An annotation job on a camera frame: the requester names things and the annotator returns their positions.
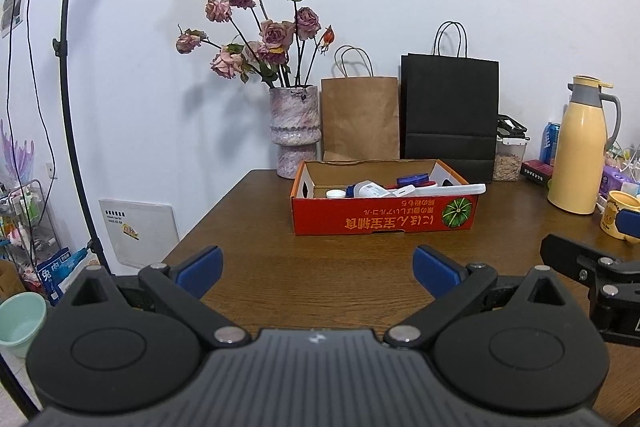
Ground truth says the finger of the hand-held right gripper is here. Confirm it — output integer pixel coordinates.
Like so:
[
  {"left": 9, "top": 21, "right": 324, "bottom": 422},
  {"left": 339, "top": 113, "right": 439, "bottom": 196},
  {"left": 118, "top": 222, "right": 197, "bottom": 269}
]
[
  {"left": 615, "top": 208, "right": 640, "bottom": 241},
  {"left": 540, "top": 233, "right": 640, "bottom": 304}
]

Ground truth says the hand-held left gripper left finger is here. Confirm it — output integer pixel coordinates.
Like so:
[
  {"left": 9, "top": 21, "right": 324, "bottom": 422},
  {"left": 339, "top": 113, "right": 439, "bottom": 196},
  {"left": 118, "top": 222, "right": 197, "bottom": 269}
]
[{"left": 60, "top": 246, "right": 251, "bottom": 350}]

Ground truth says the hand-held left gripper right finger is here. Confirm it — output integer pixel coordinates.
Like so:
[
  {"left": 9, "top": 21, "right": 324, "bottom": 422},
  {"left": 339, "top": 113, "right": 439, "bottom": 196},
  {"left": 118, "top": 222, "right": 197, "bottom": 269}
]
[{"left": 382, "top": 244, "right": 577, "bottom": 351}]

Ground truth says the orange cardboard box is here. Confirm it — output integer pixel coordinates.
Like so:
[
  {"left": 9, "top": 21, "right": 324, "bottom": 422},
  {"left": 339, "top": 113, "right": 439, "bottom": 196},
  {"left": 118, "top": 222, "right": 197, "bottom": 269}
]
[{"left": 290, "top": 158, "right": 487, "bottom": 236}]

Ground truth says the white cotton pads packet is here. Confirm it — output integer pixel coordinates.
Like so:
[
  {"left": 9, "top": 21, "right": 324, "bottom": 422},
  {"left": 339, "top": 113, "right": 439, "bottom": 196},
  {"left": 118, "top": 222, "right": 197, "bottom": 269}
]
[{"left": 346, "top": 180, "right": 396, "bottom": 198}]

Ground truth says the yellow mug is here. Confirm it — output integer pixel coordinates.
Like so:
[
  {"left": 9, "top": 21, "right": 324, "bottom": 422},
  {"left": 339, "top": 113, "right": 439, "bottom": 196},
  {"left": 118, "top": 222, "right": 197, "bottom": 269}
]
[{"left": 599, "top": 190, "right": 640, "bottom": 240}]

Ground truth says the purple package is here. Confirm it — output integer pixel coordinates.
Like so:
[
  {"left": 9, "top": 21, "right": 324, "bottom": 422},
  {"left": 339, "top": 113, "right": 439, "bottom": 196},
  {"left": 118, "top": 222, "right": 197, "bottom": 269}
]
[{"left": 600, "top": 164, "right": 632, "bottom": 196}]

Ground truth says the white board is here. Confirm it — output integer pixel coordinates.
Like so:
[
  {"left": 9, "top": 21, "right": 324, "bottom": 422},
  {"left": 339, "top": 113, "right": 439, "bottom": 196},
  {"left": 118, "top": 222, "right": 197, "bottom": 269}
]
[{"left": 98, "top": 198, "right": 180, "bottom": 265}]

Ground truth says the long white flat object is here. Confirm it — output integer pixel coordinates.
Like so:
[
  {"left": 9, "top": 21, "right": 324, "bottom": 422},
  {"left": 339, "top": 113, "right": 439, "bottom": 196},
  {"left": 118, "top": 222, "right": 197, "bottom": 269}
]
[{"left": 386, "top": 183, "right": 487, "bottom": 198}]

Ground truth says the yellow thermos jug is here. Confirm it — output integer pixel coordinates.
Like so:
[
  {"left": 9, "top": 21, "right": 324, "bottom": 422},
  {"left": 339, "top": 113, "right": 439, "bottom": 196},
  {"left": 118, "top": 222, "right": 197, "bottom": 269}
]
[{"left": 546, "top": 76, "right": 622, "bottom": 215}]

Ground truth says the red and white plastic object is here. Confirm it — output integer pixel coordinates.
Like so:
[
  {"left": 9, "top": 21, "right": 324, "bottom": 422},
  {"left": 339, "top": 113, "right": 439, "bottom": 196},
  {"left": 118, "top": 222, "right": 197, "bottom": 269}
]
[{"left": 396, "top": 174, "right": 437, "bottom": 188}]

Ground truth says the dark red box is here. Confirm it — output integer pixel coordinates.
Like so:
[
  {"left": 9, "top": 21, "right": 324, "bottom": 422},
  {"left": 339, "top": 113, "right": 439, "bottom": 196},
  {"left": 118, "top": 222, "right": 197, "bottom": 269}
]
[{"left": 520, "top": 159, "right": 557, "bottom": 185}]

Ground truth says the blue drink can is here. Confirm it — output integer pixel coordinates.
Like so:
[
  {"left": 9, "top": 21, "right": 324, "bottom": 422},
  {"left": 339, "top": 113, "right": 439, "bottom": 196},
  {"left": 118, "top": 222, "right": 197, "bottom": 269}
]
[{"left": 539, "top": 122, "right": 562, "bottom": 166}]

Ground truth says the clear oat storage container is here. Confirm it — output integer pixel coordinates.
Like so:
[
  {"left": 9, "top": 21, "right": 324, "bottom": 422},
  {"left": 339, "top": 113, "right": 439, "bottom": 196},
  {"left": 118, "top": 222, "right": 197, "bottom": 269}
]
[{"left": 492, "top": 114, "right": 529, "bottom": 182}]

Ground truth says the blue white package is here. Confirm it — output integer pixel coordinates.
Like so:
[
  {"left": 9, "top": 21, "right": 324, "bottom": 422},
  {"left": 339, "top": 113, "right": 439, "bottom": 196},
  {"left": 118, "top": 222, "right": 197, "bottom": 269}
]
[{"left": 37, "top": 247, "right": 96, "bottom": 305}]

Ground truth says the black paper bag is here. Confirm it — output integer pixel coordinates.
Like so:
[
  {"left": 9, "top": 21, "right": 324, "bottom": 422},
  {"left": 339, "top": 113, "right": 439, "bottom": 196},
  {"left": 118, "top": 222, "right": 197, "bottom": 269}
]
[{"left": 400, "top": 21, "right": 500, "bottom": 184}]

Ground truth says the mottled pink ceramic vase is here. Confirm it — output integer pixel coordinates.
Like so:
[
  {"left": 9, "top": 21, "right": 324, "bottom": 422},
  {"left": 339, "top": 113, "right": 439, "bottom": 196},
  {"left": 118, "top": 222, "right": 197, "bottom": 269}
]
[{"left": 270, "top": 85, "right": 322, "bottom": 180}]

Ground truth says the brown paper bag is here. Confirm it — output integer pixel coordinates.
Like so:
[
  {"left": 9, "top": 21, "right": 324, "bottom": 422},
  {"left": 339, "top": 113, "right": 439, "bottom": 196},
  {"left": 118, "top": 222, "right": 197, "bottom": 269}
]
[{"left": 321, "top": 46, "right": 401, "bottom": 162}]

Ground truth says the mint green cup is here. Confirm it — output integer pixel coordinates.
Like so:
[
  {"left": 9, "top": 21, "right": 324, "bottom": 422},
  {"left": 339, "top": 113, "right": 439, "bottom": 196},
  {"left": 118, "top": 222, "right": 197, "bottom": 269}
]
[{"left": 0, "top": 292, "right": 48, "bottom": 360}]

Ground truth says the dried rose bouquet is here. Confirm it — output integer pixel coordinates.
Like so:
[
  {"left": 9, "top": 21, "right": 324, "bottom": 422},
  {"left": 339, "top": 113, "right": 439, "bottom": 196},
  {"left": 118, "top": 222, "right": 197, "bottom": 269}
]
[{"left": 175, "top": 0, "right": 335, "bottom": 88}]

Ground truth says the black light stand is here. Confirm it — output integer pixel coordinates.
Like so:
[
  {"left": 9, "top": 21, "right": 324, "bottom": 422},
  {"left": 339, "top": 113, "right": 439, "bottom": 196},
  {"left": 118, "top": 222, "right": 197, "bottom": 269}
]
[{"left": 20, "top": 0, "right": 113, "bottom": 275}]

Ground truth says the wire storage rack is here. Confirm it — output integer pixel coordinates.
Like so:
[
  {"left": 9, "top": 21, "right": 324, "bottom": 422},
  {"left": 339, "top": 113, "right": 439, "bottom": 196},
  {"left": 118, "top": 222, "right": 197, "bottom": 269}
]
[{"left": 0, "top": 179, "right": 51, "bottom": 288}]

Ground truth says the wall picture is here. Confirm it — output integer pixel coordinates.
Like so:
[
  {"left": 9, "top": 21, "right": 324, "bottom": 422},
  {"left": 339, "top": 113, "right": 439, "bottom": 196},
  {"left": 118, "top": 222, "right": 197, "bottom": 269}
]
[{"left": 0, "top": 0, "right": 27, "bottom": 38}]

